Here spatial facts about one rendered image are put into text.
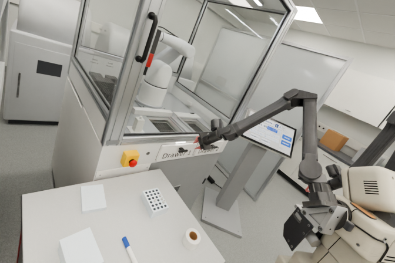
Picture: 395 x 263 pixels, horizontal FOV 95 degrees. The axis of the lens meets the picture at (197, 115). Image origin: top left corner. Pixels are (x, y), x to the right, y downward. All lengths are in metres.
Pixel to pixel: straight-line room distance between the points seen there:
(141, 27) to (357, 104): 3.75
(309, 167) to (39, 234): 0.97
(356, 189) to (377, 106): 3.18
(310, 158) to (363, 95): 3.29
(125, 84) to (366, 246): 1.01
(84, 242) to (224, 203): 1.70
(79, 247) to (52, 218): 0.18
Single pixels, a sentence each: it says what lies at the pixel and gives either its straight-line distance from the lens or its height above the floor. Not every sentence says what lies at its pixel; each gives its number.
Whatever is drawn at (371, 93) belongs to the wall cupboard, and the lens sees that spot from 4.08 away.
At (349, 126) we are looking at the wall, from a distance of 4.41.
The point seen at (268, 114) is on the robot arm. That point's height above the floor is 1.35.
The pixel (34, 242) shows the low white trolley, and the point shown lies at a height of 0.76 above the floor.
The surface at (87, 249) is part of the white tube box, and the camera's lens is 0.79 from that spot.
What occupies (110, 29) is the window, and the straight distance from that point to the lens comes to 1.05.
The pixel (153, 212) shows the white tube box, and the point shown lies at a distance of 0.92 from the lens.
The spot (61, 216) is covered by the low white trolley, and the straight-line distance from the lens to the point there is 0.92.
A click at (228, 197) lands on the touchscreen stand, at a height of 0.22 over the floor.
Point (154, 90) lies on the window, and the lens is 0.89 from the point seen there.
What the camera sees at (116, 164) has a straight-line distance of 1.04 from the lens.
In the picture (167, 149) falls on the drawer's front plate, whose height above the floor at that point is 0.91.
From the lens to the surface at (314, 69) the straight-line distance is 2.57.
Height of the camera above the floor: 1.49
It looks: 18 degrees down
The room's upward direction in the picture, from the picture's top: 24 degrees clockwise
